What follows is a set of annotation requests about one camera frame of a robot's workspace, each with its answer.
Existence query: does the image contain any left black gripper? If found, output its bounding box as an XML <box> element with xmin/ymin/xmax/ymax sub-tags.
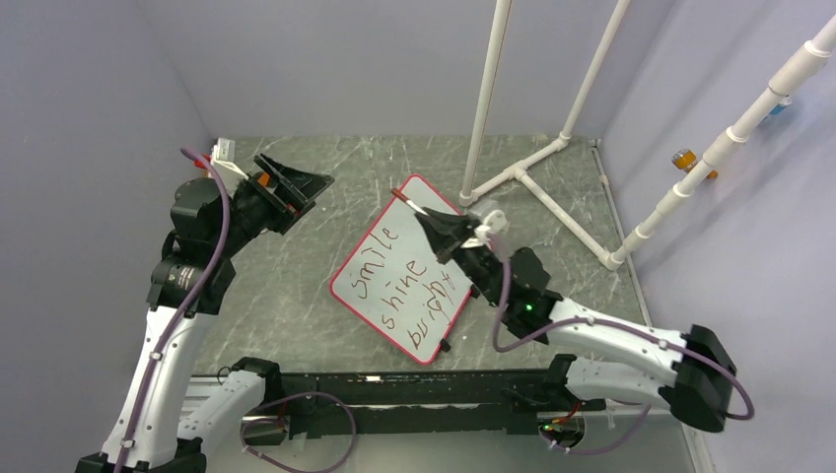
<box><xmin>213</xmin><ymin>153</ymin><xmax>332</xmax><ymax>257</ymax></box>

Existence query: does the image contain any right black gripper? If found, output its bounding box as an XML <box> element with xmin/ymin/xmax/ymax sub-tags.
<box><xmin>417</xmin><ymin>207</ymin><xmax>509</xmax><ymax>307</ymax></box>

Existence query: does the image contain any white marker pen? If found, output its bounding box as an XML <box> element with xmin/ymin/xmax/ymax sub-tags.
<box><xmin>395</xmin><ymin>189</ymin><xmax>428</xmax><ymax>216</ymax></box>

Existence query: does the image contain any red framed whiteboard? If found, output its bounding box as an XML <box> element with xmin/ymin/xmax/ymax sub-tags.
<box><xmin>330</xmin><ymin>196</ymin><xmax>471</xmax><ymax>365</ymax></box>

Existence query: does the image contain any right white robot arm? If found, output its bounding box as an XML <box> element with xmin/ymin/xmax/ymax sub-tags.
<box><xmin>415</xmin><ymin>207</ymin><xmax>754</xmax><ymax>433</ymax></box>

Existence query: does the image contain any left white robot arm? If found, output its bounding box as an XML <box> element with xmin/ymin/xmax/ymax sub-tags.
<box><xmin>77</xmin><ymin>155</ymin><xmax>333</xmax><ymax>472</ymax></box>

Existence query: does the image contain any white pvc pipe frame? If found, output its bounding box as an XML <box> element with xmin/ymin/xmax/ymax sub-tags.
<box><xmin>458</xmin><ymin>0</ymin><xmax>631</xmax><ymax>271</ymax></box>

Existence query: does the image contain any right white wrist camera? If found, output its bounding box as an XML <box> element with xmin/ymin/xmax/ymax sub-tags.
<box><xmin>460</xmin><ymin>199</ymin><xmax>509</xmax><ymax>249</ymax></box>

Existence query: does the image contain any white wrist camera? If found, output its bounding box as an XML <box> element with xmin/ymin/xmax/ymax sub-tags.
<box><xmin>460</xmin><ymin>199</ymin><xmax>509</xmax><ymax>249</ymax></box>
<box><xmin>204</xmin><ymin>138</ymin><xmax>247</xmax><ymax>186</ymax></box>

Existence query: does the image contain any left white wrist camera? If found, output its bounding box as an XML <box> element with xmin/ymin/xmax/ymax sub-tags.
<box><xmin>204</xmin><ymin>138</ymin><xmax>247</xmax><ymax>186</ymax></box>

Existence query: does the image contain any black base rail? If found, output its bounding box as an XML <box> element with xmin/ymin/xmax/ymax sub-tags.
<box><xmin>244</xmin><ymin>369</ymin><xmax>600</xmax><ymax>444</ymax></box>

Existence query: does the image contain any aluminium frame rail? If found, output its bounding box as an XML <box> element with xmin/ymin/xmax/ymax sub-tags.
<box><xmin>104</xmin><ymin>382</ymin><xmax>700</xmax><ymax>473</ymax></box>

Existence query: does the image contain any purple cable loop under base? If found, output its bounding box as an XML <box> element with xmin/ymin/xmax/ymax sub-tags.
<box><xmin>239</xmin><ymin>391</ymin><xmax>358</xmax><ymax>473</ymax></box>

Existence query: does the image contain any orange yellow wall fitting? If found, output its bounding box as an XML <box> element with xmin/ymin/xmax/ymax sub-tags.
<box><xmin>671</xmin><ymin>149</ymin><xmax>698</xmax><ymax>172</ymax></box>

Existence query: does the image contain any blue wall fitting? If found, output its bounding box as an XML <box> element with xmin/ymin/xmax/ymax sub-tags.
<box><xmin>768</xmin><ymin>97</ymin><xmax>793</xmax><ymax>116</ymax></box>

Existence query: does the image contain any white pipe on wall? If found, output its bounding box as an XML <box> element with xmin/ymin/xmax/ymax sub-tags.
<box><xmin>602</xmin><ymin>18</ymin><xmax>835</xmax><ymax>270</ymax></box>

